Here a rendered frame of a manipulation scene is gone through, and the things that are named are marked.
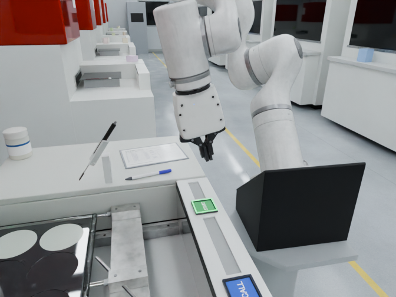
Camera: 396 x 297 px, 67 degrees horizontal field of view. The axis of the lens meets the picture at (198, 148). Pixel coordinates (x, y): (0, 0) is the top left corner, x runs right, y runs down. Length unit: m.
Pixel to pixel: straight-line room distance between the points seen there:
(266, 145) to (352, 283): 1.37
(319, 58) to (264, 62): 4.26
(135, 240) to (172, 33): 0.51
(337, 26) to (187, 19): 4.67
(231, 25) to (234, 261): 0.45
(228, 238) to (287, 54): 0.53
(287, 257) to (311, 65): 4.44
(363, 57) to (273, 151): 3.42
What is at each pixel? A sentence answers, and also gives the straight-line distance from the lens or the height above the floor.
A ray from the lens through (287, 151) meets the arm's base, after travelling 0.84.
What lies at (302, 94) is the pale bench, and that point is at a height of 0.25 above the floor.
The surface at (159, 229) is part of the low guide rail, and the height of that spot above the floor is 0.85.
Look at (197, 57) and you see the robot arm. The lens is 0.59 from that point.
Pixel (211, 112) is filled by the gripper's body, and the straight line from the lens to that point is 0.64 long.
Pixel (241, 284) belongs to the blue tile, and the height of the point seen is 0.96.
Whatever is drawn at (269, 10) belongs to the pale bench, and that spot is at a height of 1.51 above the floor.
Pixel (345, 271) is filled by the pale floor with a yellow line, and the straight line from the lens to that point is 2.14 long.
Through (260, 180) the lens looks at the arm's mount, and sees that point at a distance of 0.77.
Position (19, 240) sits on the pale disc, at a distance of 0.88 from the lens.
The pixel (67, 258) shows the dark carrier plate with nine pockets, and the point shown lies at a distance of 0.78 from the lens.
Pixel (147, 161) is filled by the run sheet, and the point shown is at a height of 0.97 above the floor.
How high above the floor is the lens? 1.40
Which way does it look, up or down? 24 degrees down
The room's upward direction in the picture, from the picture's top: straight up
